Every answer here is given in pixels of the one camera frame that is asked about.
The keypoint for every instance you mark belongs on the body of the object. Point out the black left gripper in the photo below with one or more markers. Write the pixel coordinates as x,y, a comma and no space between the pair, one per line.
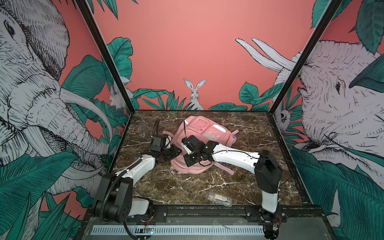
176,152

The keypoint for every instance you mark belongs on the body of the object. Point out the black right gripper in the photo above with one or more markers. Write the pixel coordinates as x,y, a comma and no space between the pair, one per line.
186,157

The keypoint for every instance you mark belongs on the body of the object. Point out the pink student backpack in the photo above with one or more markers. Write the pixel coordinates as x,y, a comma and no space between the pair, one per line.
204,130

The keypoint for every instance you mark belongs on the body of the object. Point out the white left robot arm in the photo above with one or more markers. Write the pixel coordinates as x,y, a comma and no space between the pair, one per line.
114,200

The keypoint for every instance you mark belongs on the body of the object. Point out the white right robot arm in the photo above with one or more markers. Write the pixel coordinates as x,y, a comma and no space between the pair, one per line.
263,165

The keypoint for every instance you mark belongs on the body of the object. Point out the clear plastic eraser box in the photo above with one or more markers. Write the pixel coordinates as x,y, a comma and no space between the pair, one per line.
220,199

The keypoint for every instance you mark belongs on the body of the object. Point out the white ventilation grille strip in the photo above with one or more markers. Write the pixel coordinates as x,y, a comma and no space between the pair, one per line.
178,230

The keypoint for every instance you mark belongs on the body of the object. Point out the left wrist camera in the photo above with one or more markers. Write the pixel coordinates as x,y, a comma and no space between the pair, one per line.
160,143

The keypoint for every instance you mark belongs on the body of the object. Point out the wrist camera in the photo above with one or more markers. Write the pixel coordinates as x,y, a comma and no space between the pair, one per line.
160,143
192,144

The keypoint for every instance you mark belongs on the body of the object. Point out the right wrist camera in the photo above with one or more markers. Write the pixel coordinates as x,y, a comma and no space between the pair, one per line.
192,144

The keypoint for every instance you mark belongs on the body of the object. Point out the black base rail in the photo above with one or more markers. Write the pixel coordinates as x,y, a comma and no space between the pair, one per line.
155,213

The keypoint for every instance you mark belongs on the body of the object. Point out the black frame post right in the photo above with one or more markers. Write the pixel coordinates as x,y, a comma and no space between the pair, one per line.
321,26

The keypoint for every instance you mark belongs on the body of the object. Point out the black frame post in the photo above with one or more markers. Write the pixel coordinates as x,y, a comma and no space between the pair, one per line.
321,26
99,40

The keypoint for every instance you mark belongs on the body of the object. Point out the black frame post left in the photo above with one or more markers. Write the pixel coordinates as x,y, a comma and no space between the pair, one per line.
99,40

